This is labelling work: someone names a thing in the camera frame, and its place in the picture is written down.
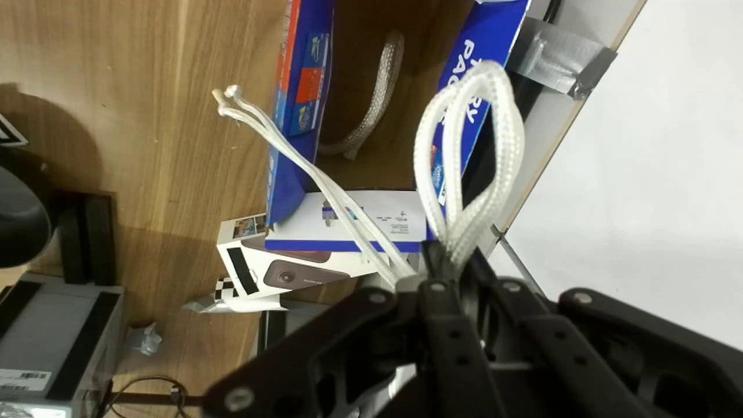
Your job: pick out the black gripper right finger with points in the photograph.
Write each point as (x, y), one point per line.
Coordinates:
(618, 348)

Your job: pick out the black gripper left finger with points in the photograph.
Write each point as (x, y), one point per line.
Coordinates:
(450, 348)

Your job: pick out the blue printed cardboard box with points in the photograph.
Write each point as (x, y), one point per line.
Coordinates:
(305, 117)

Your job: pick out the crumpled silver foil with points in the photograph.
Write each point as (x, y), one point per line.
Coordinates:
(144, 340)

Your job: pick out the grey battery with black stripes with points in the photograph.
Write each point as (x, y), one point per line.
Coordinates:
(47, 340)

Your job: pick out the black white fiducial tag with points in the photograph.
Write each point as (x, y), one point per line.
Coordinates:
(10, 130)

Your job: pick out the metal wall outlet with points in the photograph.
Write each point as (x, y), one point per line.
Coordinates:
(558, 59)

